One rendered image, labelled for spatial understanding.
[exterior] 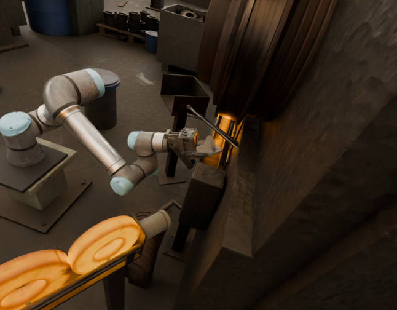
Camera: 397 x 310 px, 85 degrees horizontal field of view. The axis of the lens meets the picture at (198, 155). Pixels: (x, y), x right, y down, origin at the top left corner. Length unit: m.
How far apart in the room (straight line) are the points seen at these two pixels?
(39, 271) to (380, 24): 0.61
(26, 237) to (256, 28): 1.40
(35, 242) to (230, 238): 1.18
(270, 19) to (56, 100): 0.69
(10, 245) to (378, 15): 1.54
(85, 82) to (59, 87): 0.10
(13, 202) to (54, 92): 0.89
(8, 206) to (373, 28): 1.63
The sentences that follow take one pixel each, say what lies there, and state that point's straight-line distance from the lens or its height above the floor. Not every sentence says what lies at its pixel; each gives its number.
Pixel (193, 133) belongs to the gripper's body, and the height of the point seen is 0.79.
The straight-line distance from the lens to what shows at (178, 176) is 1.68.
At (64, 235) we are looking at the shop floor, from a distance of 1.45.
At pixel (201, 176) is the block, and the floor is 0.80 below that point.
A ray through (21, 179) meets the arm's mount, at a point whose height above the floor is 0.32.
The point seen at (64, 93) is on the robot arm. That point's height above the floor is 0.81.
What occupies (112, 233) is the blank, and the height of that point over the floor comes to 0.77.
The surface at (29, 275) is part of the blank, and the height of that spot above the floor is 0.78.
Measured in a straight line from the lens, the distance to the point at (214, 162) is 0.89.
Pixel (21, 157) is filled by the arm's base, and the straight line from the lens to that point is 1.34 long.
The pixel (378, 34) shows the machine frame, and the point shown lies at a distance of 0.33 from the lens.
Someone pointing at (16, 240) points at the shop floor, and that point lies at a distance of 1.51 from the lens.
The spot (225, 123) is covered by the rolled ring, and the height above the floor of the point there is 0.82.
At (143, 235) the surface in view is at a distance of 0.59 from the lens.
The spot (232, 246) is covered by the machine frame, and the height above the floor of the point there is 0.87.
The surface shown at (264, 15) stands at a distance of 0.48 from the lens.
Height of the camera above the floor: 1.23
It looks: 40 degrees down
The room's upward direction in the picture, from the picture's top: 17 degrees clockwise
